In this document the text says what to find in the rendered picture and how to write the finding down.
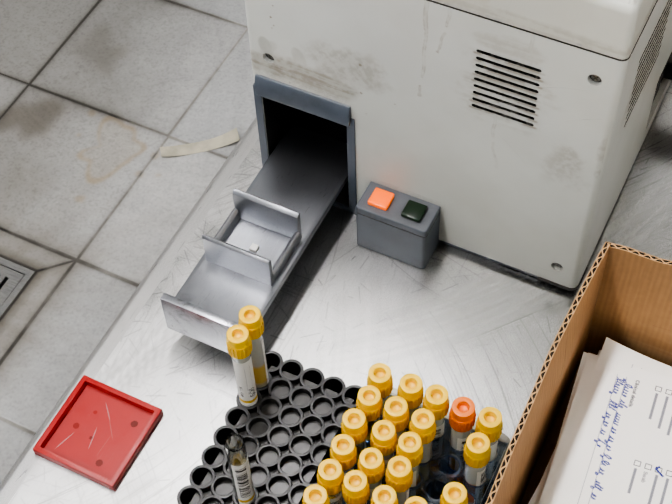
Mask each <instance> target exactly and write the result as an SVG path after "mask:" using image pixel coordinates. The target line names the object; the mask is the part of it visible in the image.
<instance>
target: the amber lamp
mask: <svg viewBox="0 0 672 504"><path fill-rule="evenodd" d="M393 198H394V194H393V193H390V192H388V191H385V190H382V189H379V188H376V189H375V190H374V192H373V194H372V195H371V197H370V199H369V200H368V204H369V205H372V206H374V207H377V208H380V209H382V210H387V208H388V207H389V205H390V203H391V201H392V200H393Z"/></svg>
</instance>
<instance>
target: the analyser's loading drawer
mask: <svg viewBox="0 0 672 504"><path fill-rule="evenodd" d="M347 181H348V157H347V143H345V142H342V141H339V140H336V139H334V138H331V137H328V136H325V135H322V134H320V133H317V132H314V131H311V130H308V129H305V128H303V127H300V126H297V125H294V124H291V125H290V127H289V128H288V129H287V131H286V132H285V134H284V135H283V137H282V138H281V140H280V141H279V143H278V144H277V146H276V147H275V149H274V150H273V152H272V153H271V155H270V156H269V158H268V159H267V161H266V162H265V164H264V165H263V167H262V168H261V170H260V171H259V173H258V174H257V176H256V177H255V179H254V180H253V182H252V183H251V184H250V186H249V187H248V189H247V190H246V192H244V191H241V190H239V189H236V188H234V189H233V193H232V195H233V202H234V209H233V210H232V211H231V213H230V214H229V216H228V217H227V219H226V220H225V222H224V223H223V225H222V226H221V228H220V229H219V231H218V232H217V234H216V235H215V237H214V238H213V237H211V236H208V235H206V234H203V235H202V237H201V238H202V240H203V245H204V250H205V253H204V254H203V256H202V257H201V259H200V260H199V262H198V263H197V265H196V266H195V268H194V269H193V271H192V272H191V274H190V275H189V277H188V278H187V280H186V281H185V283H184V284H183V286H182V287H181V289H180V290H179V292H178V293H177V294H176V296H175V297H174V296H172V295H169V294H167V293H163V295H162V296H161V298H160V301H161V305H162V308H163V312H164V316H165V320H166V324H167V328H169V329H172V330H174V331H176V332H179V333H181V334H184V335H186V336H188V337H191V338H193V339H195V340H198V341H200V342H203V343H205V344H207V345H210V346H212V347H215V348H217V349H219V350H222V351H224V352H226V353H228V350H227V345H226V342H227V341H226V339H227V331H228V329H229V328H230V327H232V326H233V325H238V323H239V321H238V320H239V312H240V310H241V309H242V308H243V307H245V306H248V305H253V306H256V307H257V308H258V309H259V310H260V312H261V316H262V318H263V316H264V315H265V313H266V312H267V310H268V308H269V307H270V305H271V304H272V302H273V300H274V299H275V297H276V295H277V294H278V292H279V291H280V289H281V287H282V286H283V284H284V282H285V281H286V279H287V278H288V276H289V274H290V273H291V271H292V270H293V268H294V266H295V265H296V263H297V261H298V260H299V258H300V257H301V255H302V253H303V252H304V250H305V248H306V247H307V245H308V244H309V242H310V240H311V239H312V237H313V236H314V234H315V232H316V231H317V229H318V227H319V226H320V224H321V223H322V221H323V219H324V218H325V216H326V215H327V213H328V211H329V210H330V208H331V206H332V205H333V203H334V202H335V200H336V198H337V197H338V195H339V193H340V192H341V190H342V189H343V187H344V185H345V184H346V182H347ZM252 243H254V244H257V245H259V249H258V251H257V253H254V252H252V251H249V248H250V246H251V245H252Z"/></svg>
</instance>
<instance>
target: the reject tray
mask: <svg viewBox="0 0 672 504"><path fill-rule="evenodd" d="M162 416H163V411H162V409H160V408H158V407H156V406H154V405H151V404H149V403H147V402H145V401H142V400H140V399H138V398H135V397H133V396H131V395H129V394H126V393H124V392H122V391H120V390H117V389H115V388H113V387H111V386H108V385H106V384H104V383H101V382H99V381H97V380H95V379H92V378H90V377H88V376H86V375H83V377H82V378H81V380H80V381H79V382H78V384H77V385H76V387H75V388H74V390H73V391H72V393H71V394H70V395H69V397H68V398H67V400H66V401H65V403H64V404H63V406H62V407H61V408H60V410H59V411H58V413H57V414H56V416H55V417H54V419H53V420H52V421H51V423H50V424H49V426H48V427H47V429H46V430H45V432H44V433H43V434H42V436H41V437H40V439H39V440H38V442H37V443H36V445H35V446H34V447H33V451H34V453H35V454H36V455H38V456H40V457H43V458H45V459H47V460H49V461H51V462H53V463H55V464H58V465H60V466H62V467H64V468H66V469H68V470H70V471H72V472H75V473H77V474H79V475H81V476H83V477H85V478H87V479H90V480H92V481H94V482H96V483H98V484H100V485H102V486H104V487H107V488H109V489H111V490H113V491H115V489H116V488H117V486H118V484H119V483H120V481H121V480H122V478H123V477H124V475H125V473H126V472H127V470H128V469H129V467H130V466H131V464H132V463H133V461H134V459H135V458H136V456H137V455H138V453H139V452H140V450H141V448H142V447H143V445H144V444H145V442H146V441H147V439H148V437H149V436H150V434H151V433H152V431H153V430H154V428H155V426H156V425H157V423H158V422H159V420H160V419H161V417H162Z"/></svg>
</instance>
